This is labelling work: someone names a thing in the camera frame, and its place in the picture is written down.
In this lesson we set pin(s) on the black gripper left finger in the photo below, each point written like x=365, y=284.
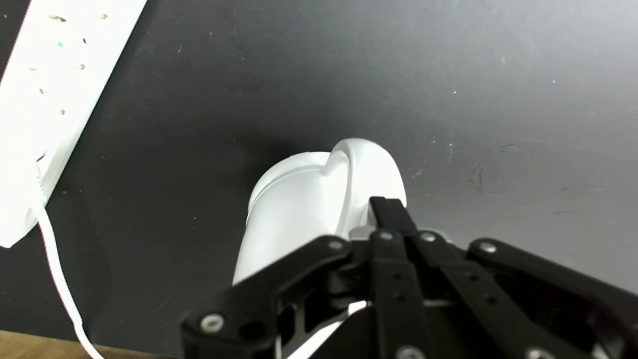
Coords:
x=265, y=312

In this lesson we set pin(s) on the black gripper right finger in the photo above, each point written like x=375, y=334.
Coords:
x=530, y=300

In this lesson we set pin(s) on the white power strip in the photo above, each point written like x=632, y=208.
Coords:
x=52, y=87

